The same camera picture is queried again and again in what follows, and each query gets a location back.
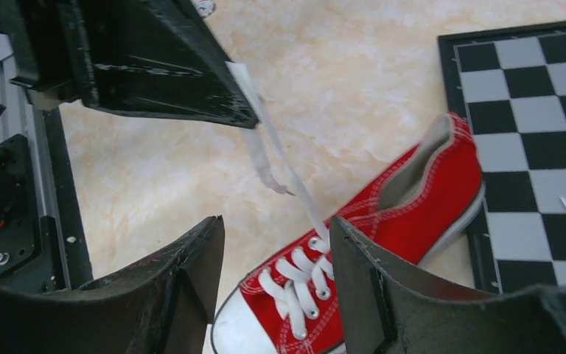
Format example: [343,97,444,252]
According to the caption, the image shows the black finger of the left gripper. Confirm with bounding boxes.
[0,0,258,129]

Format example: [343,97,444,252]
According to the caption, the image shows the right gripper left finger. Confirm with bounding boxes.
[0,216,225,353]

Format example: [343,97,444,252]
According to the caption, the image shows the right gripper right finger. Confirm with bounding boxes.
[330,217,566,353]

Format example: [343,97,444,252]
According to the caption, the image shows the red canvas sneaker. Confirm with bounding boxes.
[210,60,566,354]

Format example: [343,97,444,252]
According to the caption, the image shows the black grey checkerboard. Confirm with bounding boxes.
[438,21,566,294]

